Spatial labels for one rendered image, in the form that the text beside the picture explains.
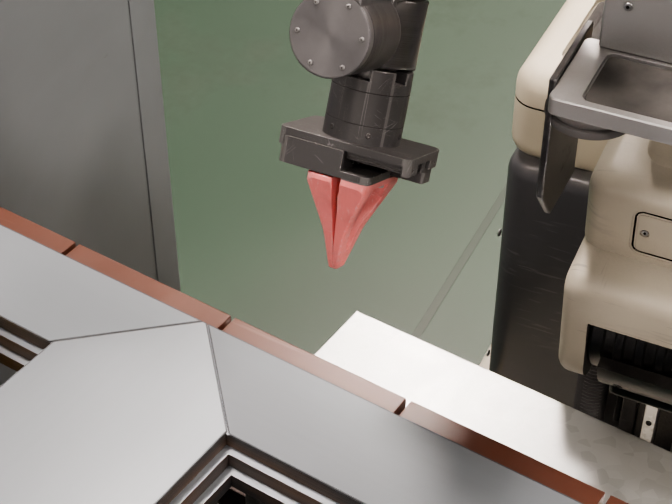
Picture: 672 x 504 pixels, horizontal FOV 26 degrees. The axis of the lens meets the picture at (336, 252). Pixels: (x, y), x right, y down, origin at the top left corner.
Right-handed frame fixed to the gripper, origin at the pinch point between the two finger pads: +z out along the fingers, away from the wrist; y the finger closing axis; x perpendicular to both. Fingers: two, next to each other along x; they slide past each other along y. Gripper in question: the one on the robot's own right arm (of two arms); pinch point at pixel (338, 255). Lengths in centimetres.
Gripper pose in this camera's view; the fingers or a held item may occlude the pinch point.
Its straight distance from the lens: 107.5
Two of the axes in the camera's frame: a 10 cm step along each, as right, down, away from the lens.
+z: -1.8, 9.4, 2.8
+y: 9.0, 2.8, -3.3
